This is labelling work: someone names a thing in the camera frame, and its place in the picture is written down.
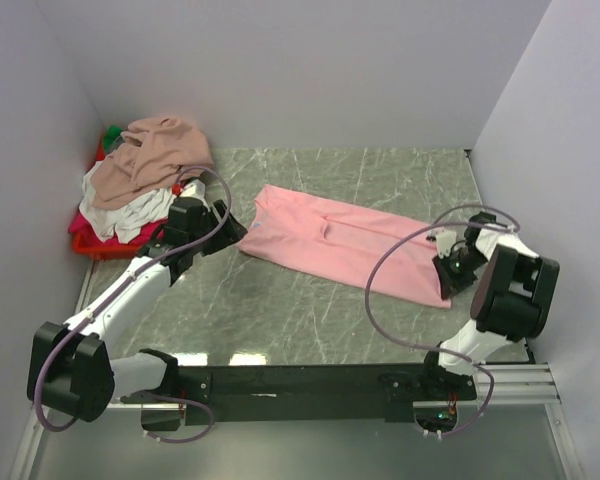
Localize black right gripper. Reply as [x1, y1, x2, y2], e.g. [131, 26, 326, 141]
[432, 247, 489, 301]

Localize pink t shirt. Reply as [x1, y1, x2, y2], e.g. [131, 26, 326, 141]
[237, 185, 451, 309]

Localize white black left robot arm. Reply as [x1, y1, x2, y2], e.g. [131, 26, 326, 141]
[27, 197, 247, 432]

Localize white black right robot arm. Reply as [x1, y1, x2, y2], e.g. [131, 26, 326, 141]
[418, 212, 560, 399]

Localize white t shirt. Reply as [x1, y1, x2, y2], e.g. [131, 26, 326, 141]
[78, 159, 201, 244]

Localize beige t shirt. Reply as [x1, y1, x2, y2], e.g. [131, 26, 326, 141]
[90, 117, 214, 210]

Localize red plastic basket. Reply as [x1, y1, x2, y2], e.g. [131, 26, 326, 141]
[68, 131, 156, 261]

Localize black base beam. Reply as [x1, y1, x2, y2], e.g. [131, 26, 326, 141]
[156, 363, 477, 423]

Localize magenta t shirt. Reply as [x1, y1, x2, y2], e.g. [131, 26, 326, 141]
[81, 211, 166, 244]

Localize green garment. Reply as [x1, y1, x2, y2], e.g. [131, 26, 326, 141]
[102, 125, 124, 151]

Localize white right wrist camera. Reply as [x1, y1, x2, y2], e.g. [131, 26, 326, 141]
[426, 228, 458, 258]

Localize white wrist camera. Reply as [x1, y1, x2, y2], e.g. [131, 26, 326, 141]
[171, 179, 206, 201]
[426, 228, 458, 258]

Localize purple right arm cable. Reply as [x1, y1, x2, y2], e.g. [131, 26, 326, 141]
[364, 203, 522, 437]

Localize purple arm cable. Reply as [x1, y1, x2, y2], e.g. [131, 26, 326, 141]
[364, 203, 522, 437]
[33, 165, 233, 444]

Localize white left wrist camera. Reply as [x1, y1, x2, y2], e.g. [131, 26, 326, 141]
[171, 179, 206, 201]

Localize aluminium frame rail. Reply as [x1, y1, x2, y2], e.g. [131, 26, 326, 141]
[8, 260, 587, 479]

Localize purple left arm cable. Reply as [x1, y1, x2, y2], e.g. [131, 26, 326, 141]
[33, 165, 233, 444]

